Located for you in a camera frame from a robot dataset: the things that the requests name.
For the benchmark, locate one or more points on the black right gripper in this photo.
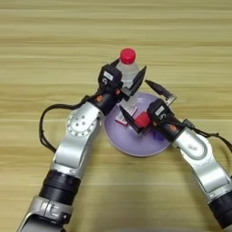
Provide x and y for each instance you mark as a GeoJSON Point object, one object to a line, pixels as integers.
{"type": "Point", "coordinates": [170, 130]}

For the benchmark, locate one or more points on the flat purple rectangular block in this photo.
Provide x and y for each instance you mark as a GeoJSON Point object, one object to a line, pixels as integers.
{"type": "Point", "coordinates": [158, 136]}

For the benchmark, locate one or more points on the round lilac plate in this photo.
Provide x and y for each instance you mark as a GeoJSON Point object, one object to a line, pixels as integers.
{"type": "Point", "coordinates": [136, 145]}

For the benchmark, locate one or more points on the right black box white label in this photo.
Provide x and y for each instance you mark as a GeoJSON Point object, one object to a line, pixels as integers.
{"type": "Point", "coordinates": [159, 110]}

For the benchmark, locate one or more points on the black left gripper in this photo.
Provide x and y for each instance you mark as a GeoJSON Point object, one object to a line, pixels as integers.
{"type": "Point", "coordinates": [107, 101]}

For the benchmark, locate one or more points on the left black box white label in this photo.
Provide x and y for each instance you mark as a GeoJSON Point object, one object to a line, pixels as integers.
{"type": "Point", "coordinates": [109, 77]}

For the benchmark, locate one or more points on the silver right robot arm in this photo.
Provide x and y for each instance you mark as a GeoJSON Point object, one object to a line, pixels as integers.
{"type": "Point", "coordinates": [202, 163]}

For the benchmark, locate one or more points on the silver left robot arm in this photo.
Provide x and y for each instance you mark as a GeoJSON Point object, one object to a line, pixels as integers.
{"type": "Point", "coordinates": [78, 136]}

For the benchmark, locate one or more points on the black box white label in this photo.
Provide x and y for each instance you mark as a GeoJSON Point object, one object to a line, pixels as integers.
{"type": "Point", "coordinates": [109, 77]}
{"type": "Point", "coordinates": [159, 110]}

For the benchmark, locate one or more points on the pink white eraser box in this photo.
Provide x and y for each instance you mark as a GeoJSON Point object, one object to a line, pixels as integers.
{"type": "Point", "coordinates": [123, 116]}

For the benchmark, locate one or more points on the red cube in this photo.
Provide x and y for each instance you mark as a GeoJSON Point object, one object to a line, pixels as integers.
{"type": "Point", "coordinates": [142, 120]}

